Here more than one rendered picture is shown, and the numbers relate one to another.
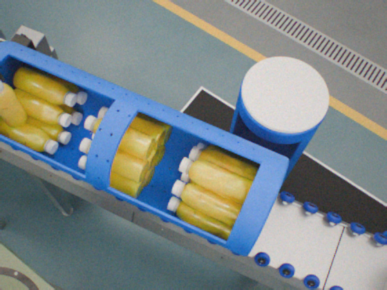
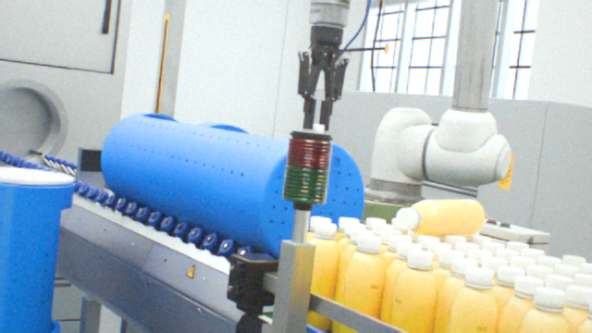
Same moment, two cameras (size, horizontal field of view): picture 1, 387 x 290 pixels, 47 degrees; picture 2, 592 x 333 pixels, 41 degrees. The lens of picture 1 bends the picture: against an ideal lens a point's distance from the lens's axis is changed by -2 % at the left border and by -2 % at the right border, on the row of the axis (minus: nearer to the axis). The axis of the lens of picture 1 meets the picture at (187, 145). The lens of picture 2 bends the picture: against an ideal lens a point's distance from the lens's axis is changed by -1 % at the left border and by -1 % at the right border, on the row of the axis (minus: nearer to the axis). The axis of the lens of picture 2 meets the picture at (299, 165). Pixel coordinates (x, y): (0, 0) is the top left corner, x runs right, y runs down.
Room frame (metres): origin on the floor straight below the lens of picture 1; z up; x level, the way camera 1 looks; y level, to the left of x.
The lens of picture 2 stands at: (2.16, 1.43, 1.29)
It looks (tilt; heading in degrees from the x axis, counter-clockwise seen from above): 4 degrees down; 211
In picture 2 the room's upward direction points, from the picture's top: 7 degrees clockwise
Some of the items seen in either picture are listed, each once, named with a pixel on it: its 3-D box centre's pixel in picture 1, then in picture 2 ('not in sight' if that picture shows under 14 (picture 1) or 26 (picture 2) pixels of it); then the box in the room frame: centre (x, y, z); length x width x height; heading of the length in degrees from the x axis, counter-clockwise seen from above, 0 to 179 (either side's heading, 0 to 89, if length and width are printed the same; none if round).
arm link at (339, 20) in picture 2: not in sight; (328, 15); (0.59, 0.51, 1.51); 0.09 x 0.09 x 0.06
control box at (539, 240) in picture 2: not in sight; (494, 247); (0.51, 0.93, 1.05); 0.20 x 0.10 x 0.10; 68
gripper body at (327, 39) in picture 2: not in sight; (325, 46); (0.59, 0.51, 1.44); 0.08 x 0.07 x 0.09; 158
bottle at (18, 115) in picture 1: (6, 103); not in sight; (0.59, 0.51, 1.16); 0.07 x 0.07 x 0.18
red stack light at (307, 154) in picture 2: not in sight; (309, 153); (1.18, 0.85, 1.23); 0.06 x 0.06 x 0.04
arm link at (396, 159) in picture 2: not in sight; (404, 144); (0.01, 0.48, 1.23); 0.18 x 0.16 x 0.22; 90
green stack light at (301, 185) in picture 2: not in sight; (305, 184); (1.18, 0.85, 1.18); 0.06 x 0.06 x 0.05
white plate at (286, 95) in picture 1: (285, 93); (20, 176); (0.75, -0.30, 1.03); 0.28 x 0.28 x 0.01
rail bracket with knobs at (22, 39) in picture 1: (21, 53); (253, 283); (0.91, 0.60, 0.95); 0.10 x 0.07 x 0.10; 158
